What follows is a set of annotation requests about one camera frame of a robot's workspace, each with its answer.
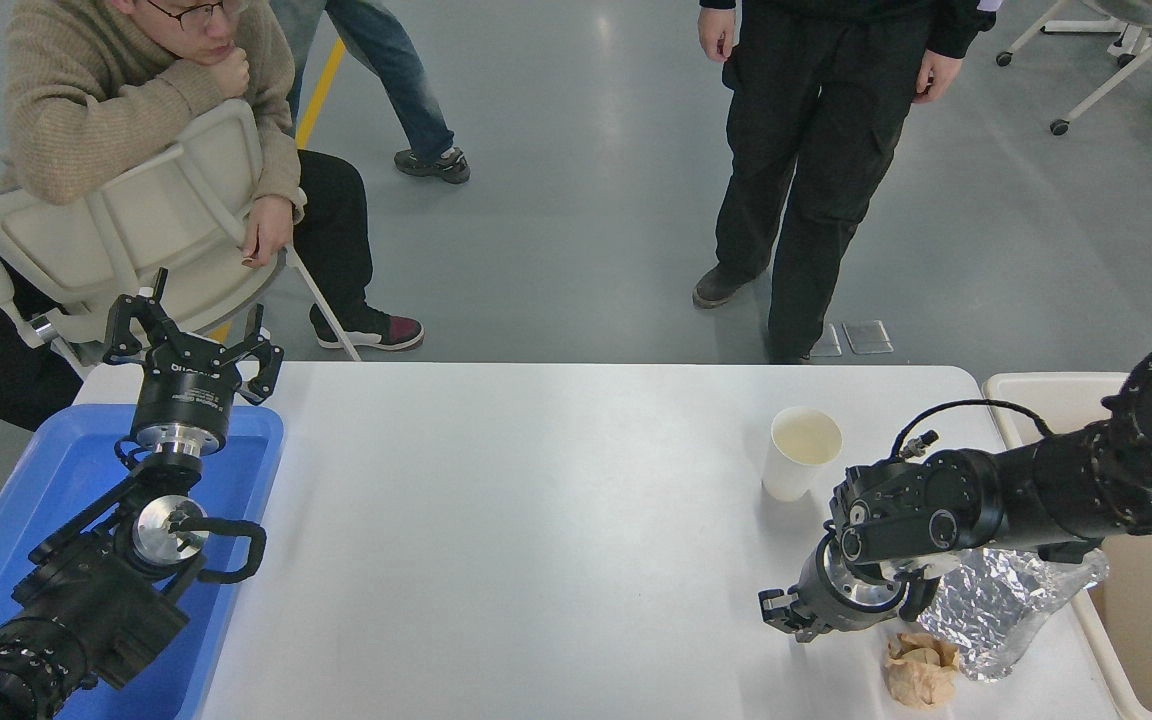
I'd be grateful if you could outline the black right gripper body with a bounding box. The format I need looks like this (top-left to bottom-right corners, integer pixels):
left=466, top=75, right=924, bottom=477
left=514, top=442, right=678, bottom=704
left=794, top=535, right=862, bottom=633

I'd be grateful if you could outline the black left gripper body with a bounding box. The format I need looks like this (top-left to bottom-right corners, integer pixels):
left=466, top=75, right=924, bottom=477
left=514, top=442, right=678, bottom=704
left=134, top=338, right=242, bottom=433

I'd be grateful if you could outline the white paper cup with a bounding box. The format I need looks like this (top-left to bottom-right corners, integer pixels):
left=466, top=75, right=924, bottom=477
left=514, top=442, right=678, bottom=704
left=762, top=406, right=844, bottom=503

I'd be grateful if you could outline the person's left hand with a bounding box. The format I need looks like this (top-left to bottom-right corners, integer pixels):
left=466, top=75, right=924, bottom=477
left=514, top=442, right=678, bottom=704
left=914, top=52, right=964, bottom=105
left=241, top=197, right=295, bottom=269

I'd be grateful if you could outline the person's right hand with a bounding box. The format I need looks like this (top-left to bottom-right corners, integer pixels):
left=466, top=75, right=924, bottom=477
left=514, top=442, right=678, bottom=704
left=698, top=8, right=737, bottom=61
left=208, top=45, right=251, bottom=101

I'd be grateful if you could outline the white plastic chair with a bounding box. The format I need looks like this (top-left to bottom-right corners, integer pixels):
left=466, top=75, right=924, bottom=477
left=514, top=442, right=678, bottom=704
left=0, top=98, right=362, bottom=376

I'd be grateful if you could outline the crumpled tan paper ball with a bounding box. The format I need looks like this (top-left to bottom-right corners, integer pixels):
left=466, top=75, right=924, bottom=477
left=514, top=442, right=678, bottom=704
left=883, top=630, right=960, bottom=709

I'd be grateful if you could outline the blue plastic tray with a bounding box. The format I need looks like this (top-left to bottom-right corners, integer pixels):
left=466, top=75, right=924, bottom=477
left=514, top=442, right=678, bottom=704
left=0, top=403, right=285, bottom=720

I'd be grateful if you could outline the crumpled silver foil tray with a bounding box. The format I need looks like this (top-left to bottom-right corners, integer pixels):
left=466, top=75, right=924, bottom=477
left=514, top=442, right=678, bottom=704
left=916, top=545, right=1109, bottom=683

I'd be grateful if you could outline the person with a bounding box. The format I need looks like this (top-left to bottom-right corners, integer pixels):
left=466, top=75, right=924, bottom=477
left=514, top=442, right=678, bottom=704
left=693, top=0, right=997, bottom=364
left=0, top=0, right=425, bottom=433
left=271, top=0, right=472, bottom=186

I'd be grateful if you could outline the large pale plastic bin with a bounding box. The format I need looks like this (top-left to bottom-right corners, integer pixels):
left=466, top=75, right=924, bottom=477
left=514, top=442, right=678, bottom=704
left=981, top=372, right=1152, bottom=720

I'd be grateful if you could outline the white wheeled office chair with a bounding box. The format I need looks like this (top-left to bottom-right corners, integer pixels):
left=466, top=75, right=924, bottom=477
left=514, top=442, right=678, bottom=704
left=996, top=0, right=1152, bottom=136

